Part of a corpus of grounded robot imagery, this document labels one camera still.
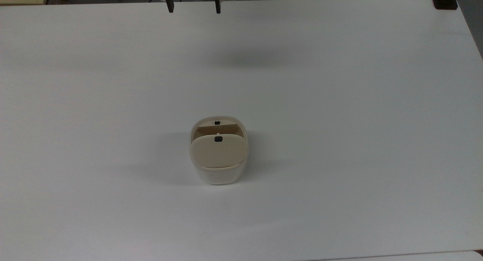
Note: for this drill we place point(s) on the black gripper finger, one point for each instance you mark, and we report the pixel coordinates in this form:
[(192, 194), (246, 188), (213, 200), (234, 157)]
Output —
[(218, 6), (170, 6)]

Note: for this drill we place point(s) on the white plastic trash bin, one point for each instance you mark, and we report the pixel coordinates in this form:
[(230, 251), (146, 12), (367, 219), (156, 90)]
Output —
[(219, 176)]

